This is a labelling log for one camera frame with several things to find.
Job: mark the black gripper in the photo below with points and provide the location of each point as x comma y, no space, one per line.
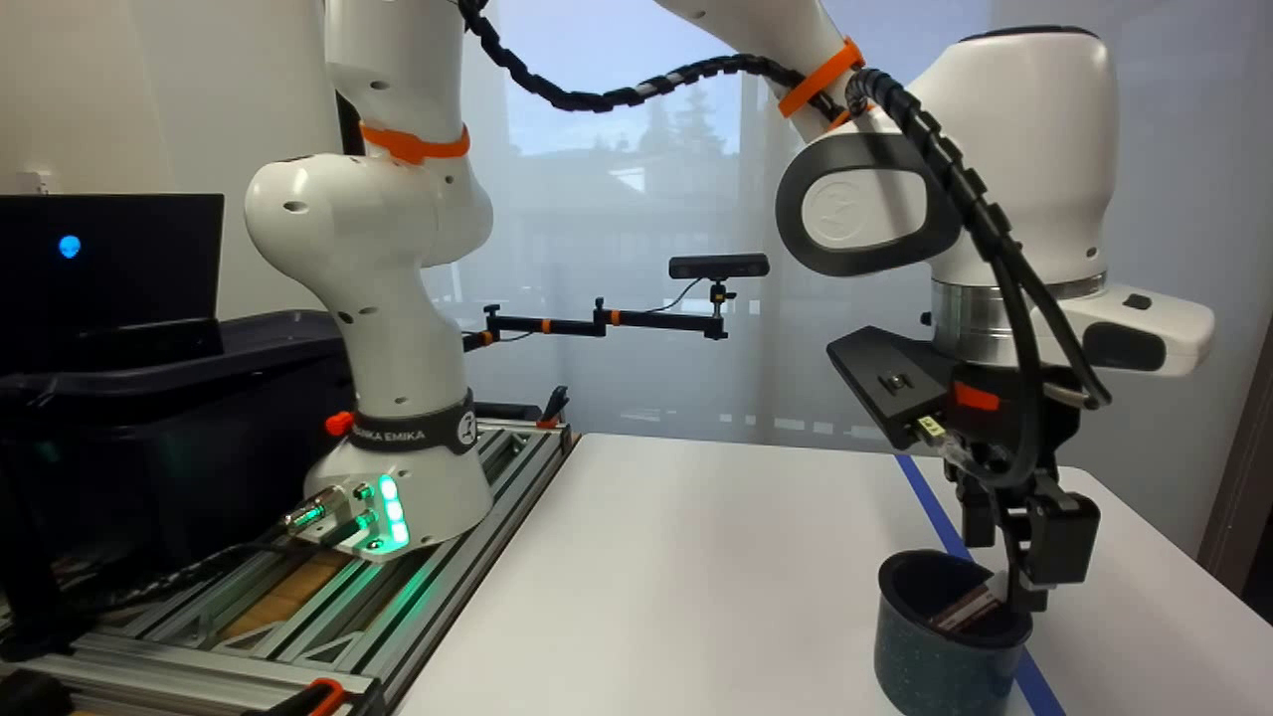
1016,432

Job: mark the white marker with red label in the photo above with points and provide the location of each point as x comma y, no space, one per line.
963,605

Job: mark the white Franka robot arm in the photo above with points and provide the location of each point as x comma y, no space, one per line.
384,263

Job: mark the dark blue cup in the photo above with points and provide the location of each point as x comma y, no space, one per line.
929,661

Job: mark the blue tape strip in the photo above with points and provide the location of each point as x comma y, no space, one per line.
929,503

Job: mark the small black orange clamp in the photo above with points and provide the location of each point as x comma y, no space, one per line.
550,409

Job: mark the brown wooden board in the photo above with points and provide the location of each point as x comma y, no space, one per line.
282,599

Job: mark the black storage bin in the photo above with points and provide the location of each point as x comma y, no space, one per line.
159,452

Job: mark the black monitor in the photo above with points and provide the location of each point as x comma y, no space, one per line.
106,279

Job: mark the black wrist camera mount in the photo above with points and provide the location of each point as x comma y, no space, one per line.
887,384

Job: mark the black exterior camera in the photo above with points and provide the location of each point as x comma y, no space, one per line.
717,269

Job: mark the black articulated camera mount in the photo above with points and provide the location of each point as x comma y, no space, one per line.
599,319

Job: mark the aluminium rail base frame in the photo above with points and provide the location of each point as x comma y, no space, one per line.
439,583

